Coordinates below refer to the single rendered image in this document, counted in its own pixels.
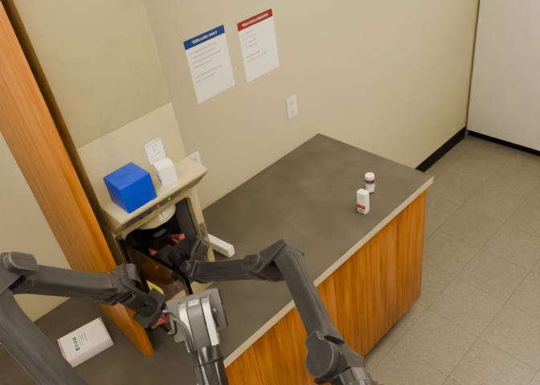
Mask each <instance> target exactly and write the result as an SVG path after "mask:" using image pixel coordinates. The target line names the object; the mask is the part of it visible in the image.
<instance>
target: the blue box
mask: <svg viewBox="0 0 540 385"><path fill-rule="evenodd" d="M103 179H104V183H105V185H106V187H107V190H108V193H109V195H110V198H111V200H112V201H113V202H114V203H115V204H116V205H117V206H119V207H120V208H121V209H123V210H124V211H126V212H127V213H128V214H130V213H132V212H134V211H135V210H137V209H138V208H140V207H142V206H144V205H145V204H147V203H148V202H150V201H152V200H153V199H155V198H157V193H156V191H155V188H154V185H153V180H152V178H151V177H150V174H149V172H148V171H146V170H144V169H142V168H141V167H140V166H138V165H136V164H134V163H133V162H130V163H129V164H127V165H125V166H122V167H121V168H120V169H118V170H115V171H113V172H112V173H111V174H108V175H106V176H105V177H103Z"/></svg>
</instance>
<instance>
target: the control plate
mask: <svg viewBox="0 0 540 385"><path fill-rule="evenodd" d="M180 191H181V190H180ZM180 191H179V192H177V193H175V194H174V195H171V196H170V197H169V198H168V199H165V200H164V201H162V202H161V203H159V204H158V205H159V206H158V207H157V205H156V206H154V207H152V208H151V209H149V210H148V211H146V212H145V213H143V214H141V215H139V216H138V217H137V218H135V219H133V220H131V221H130V222H129V224H128V225H127V227H126V228H128V227H130V226H131V225H132V223H136V222H137V221H139V219H140V218H141V217H146V216H147V215H148V213H149V212H151V211H152V212H154V211H156V210H157V209H156V208H160V207H162V206H163V205H162V204H167V203H168V202H169V200H173V199H175V198H176V197H177V195H178V194H179V193H180ZM152 212H151V213H152Z"/></svg>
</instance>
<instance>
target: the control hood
mask: <svg viewBox="0 0 540 385"><path fill-rule="evenodd" d="M174 168H175V171H176V174H177V176H178V181H176V182H172V183H171V184H168V185H166V186H163V185H162V184H161V183H160V182H159V180H158V177H157V175H155V176H154V177H152V180H153V185H154V188H155V191H156V193H157V198H155V199H153V200H152V201H150V202H148V203H147V204H145V205H144V206H142V207H140V208H138V209H137V210H135V211H134V212H132V213H130V214H128V213H127V212H126V211H124V210H123V209H121V208H120V207H119V206H117V205H116V204H115V203H114V202H113V201H111V202H110V203H107V204H105V205H104V206H103V207H102V211H103V212H104V216H105V218H106V220H107V222H108V225H109V227H110V229H111V232H112V233H113V234H115V235H117V234H118V233H120V232H122V231H124V230H125V229H126V227H127V225H128V224H129V222H130V221H131V220H133V219H135V218H137V217H138V216H139V215H141V214H143V213H145V212H146V211H148V210H149V209H151V208H152V207H154V206H156V205H158V204H159V203H161V202H162V201H164V200H165V199H167V198H169V197H170V196H171V195H174V194H175V193H177V192H179V191H180V190H181V191H180V193H179V194H178V195H177V197H178V196H179V195H181V194H182V193H184V192H185V191H187V190H189V189H190V188H191V187H193V186H195V185H197V184H198V183H199V182H200V181H201V179H202V178H203V177H204V176H205V174H206V173H207V172H208V169H207V168H206V167H204V166H202V165H200V164H198V163H197V162H194V161H192V160H191V159H189V158H184V159H183V160H181V161H180V162H178V163H176V164H174Z"/></svg>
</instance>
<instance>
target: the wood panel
mask: <svg viewBox="0 0 540 385"><path fill-rule="evenodd" d="M0 131H1V133H2V135H3V137H4V139H5V141H6V143H7V145H8V146H9V148H10V151H11V153H12V154H13V156H14V159H15V161H16V162H17V164H18V167H19V169H20V170H21V172H22V174H23V176H24V178H25V179H26V181H27V184H28V186H29V187H30V189H31V192H32V194H33V195H34V197H35V200H36V202H37V203H38V205H39V207H40V209H41V211H42V213H43V215H44V217H45V219H46V221H47V223H48V225H49V227H50V229H51V230H52V232H53V234H54V236H55V238H56V240H57V242H58V244H59V246H60V248H61V250H62V252H63V254H64V256H65V257H66V259H67V262H68V263H69V265H70V267H71V269H72V270H77V271H82V272H93V273H101V272H107V273H111V272H112V271H113V269H114V268H115V267H117V265H116V263H115V260H114V259H113V256H112V253H111V252H110V250H109V247H108V245H107V243H106V240H105V238H104V235H103V233H102V231H101V229H100V226H99V224H98V222H97V220H96V217H95V215H94V213H93V211H92V208H91V206H90V204H89V201H88V199H87V197H86V194H85V193H84V189H83V187H82V186H81V184H80V180H79V179H78V176H77V174H76V172H75V169H74V167H73V165H72V162H71V160H70V158H69V156H68V153H67V151H66V149H65V147H64V145H63V142H62V140H61V138H60V135H59V133H58V130H57V128H56V127H55V123H54V121H53V120H52V117H51V114H50V113H49V110H48V108H47V106H46V103H45V101H44V99H43V96H42V94H41V92H40V90H39V87H38V85H37V83H36V81H35V78H34V76H33V74H32V71H31V69H30V67H29V64H28V62H27V60H26V57H25V55H24V54H23V50H22V48H21V47H20V44H19V42H18V39H17V37H16V35H15V33H14V30H13V28H12V26H11V24H10V21H9V19H8V17H7V15H6V12H5V10H4V8H3V5H2V3H1V1H0ZM94 303H95V304H96V305H97V306H98V307H99V308H100V309H101V310H102V311H103V312H104V313H105V314H106V315H107V316H108V317H109V318H110V319H111V321H112V322H113V323H114V324H115V325H116V326H117V327H118V328H119V329H120V330H121V331H122V332H123V333H124V334H125V335H126V336H127V337H128V338H129V340H130V341H131V342H132V343H133V344H134V345H135V346H136V347H137V348H138V349H139V350H140V351H141V352H142V353H143V354H144V355H145V356H146V358H148V357H150V356H151V355H152V354H154V350H153V347H152V345H151V343H150V341H149V338H148V336H147V334H146V332H145V329H144V326H142V325H141V324H139V323H138V322H136V321H135V320H134V319H133V316H134V314H135V313H136V312H134V311H133V310H131V309H129V308H127V307H125V306H123V305H122V304H121V303H120V302H119V303H118V304H116V305H114V306H113V307H112V306H111V305H100V304H99V302H95V301H94Z"/></svg>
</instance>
